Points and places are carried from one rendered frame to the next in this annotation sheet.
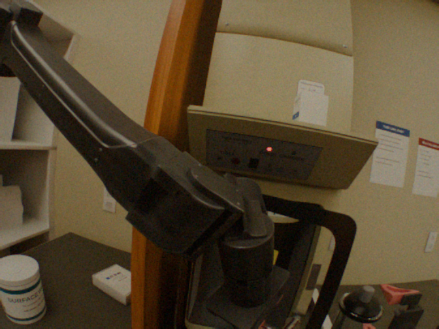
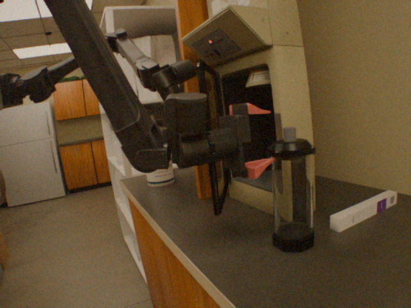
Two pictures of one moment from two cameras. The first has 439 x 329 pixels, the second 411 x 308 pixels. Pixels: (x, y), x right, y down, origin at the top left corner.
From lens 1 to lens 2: 80 cm
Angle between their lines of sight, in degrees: 60
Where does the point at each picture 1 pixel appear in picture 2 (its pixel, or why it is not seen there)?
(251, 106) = not seen: hidden behind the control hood
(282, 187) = (244, 60)
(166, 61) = (178, 22)
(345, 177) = (250, 36)
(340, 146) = (222, 22)
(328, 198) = (267, 56)
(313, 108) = (216, 9)
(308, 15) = not seen: outside the picture
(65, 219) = not seen: hidden behind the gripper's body
